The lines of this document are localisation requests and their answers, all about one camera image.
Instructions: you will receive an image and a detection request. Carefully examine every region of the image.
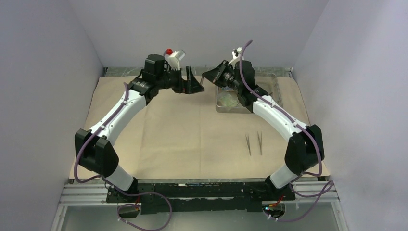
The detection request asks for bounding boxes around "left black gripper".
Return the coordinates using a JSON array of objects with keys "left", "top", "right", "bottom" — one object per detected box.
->
[{"left": 156, "top": 66, "right": 204, "bottom": 94}]

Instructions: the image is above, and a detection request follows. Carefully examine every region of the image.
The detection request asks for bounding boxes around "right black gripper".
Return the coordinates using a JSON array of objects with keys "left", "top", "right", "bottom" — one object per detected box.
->
[{"left": 203, "top": 60, "right": 242, "bottom": 93}]

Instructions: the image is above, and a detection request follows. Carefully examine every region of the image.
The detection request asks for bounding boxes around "clear pouch green item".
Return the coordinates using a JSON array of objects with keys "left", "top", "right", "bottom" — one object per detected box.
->
[{"left": 218, "top": 92, "right": 239, "bottom": 107}]

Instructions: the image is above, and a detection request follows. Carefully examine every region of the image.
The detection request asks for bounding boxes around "wire mesh instrument tray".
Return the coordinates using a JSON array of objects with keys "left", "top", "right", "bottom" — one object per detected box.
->
[{"left": 215, "top": 72, "right": 283, "bottom": 114}]

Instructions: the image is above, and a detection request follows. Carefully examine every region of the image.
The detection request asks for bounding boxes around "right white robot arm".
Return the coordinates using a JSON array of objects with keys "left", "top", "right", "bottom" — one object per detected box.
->
[{"left": 202, "top": 60, "right": 324, "bottom": 200}]

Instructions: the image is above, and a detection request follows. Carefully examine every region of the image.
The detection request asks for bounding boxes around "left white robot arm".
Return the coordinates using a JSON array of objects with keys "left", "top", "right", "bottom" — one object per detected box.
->
[{"left": 74, "top": 50, "right": 204, "bottom": 202}]

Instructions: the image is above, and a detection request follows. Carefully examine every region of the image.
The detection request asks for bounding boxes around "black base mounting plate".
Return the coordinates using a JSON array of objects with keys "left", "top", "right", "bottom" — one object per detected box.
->
[{"left": 106, "top": 181, "right": 295, "bottom": 215}]

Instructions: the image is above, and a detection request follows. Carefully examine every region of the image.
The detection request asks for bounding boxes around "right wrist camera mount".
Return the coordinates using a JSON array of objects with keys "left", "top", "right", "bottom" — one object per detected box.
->
[{"left": 229, "top": 47, "right": 242, "bottom": 67}]

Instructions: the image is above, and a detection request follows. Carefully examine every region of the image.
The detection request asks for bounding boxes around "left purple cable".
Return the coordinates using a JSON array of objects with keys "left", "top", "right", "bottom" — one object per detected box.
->
[{"left": 74, "top": 82, "right": 173, "bottom": 231}]

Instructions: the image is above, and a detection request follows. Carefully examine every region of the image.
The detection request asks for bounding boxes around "purple cable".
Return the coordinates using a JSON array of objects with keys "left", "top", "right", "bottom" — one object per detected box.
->
[
  {"left": 238, "top": 39, "right": 334, "bottom": 223},
  {"left": 74, "top": 82, "right": 173, "bottom": 231}
]

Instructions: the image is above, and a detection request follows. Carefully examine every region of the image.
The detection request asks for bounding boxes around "right side aluminium rail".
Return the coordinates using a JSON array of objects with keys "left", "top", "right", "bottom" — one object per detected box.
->
[{"left": 281, "top": 67, "right": 293, "bottom": 78}]

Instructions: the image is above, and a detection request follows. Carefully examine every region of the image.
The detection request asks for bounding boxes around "aluminium rail frame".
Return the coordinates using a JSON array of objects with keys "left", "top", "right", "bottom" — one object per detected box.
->
[{"left": 52, "top": 178, "right": 340, "bottom": 231}]

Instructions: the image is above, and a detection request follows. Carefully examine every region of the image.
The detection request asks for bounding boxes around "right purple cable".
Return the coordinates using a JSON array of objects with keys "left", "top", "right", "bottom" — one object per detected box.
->
[{"left": 238, "top": 39, "right": 334, "bottom": 223}]

